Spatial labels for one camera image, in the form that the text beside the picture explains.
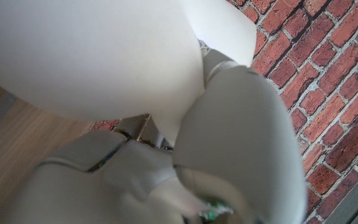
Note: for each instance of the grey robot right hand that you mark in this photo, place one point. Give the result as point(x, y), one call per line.
point(235, 140)

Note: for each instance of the cream memory foam sheet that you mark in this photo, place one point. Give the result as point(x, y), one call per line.
point(104, 56)

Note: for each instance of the red brick print backdrop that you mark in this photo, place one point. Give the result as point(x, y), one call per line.
point(322, 77)

